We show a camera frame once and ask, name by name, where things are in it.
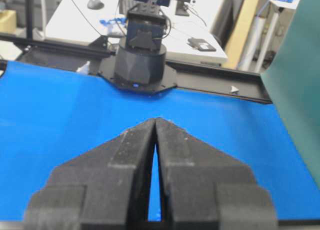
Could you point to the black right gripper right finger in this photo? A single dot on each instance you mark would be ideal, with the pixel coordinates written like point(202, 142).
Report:
point(205, 188)

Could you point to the blue table mat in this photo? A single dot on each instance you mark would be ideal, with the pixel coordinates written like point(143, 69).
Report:
point(48, 116)

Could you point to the black flat device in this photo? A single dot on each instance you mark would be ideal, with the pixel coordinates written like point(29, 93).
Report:
point(201, 45)

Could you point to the blue printed part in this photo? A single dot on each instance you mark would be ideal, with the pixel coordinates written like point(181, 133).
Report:
point(114, 21)

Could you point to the grey computer mouse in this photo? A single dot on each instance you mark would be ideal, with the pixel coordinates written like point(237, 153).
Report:
point(95, 5)

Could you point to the green backdrop sheet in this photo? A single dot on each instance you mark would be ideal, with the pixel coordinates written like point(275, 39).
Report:
point(293, 83)

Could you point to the white side table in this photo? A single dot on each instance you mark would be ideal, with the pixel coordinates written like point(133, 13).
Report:
point(73, 22)

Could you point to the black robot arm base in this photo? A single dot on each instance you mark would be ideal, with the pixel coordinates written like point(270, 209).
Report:
point(139, 63)

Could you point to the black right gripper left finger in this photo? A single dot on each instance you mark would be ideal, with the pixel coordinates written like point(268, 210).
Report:
point(107, 187)

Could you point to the black aluminium frame rail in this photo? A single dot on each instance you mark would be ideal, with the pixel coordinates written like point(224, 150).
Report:
point(247, 86)

